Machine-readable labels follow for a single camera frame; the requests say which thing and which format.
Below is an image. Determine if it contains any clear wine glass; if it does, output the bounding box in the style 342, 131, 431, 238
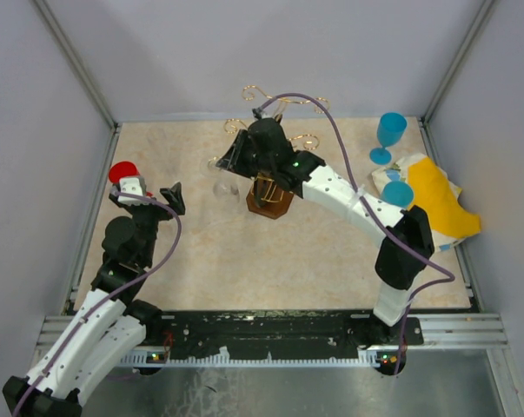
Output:
200, 156, 240, 202

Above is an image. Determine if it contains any red plastic wine glass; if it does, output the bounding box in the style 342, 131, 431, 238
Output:
108, 161, 142, 185

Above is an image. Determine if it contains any blue wine glass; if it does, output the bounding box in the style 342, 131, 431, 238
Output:
381, 181, 415, 209
369, 112, 408, 165

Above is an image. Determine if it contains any blue wine glass front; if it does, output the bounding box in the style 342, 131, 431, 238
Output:
381, 181, 415, 209

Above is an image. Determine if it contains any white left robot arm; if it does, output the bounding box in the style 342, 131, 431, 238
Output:
3, 175, 186, 416

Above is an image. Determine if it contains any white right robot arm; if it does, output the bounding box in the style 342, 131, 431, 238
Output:
216, 117, 434, 344

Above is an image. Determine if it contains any yellow patterned cloth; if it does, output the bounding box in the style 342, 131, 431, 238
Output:
371, 153, 481, 251

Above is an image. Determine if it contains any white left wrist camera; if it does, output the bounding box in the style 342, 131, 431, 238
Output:
110, 175, 146, 206

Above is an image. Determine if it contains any gold wire glass rack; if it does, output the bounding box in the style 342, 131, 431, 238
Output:
236, 93, 329, 220

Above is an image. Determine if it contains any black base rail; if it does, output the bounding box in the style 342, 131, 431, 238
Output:
39, 299, 506, 375

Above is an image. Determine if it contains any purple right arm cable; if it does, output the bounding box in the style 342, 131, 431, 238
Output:
252, 92, 457, 378

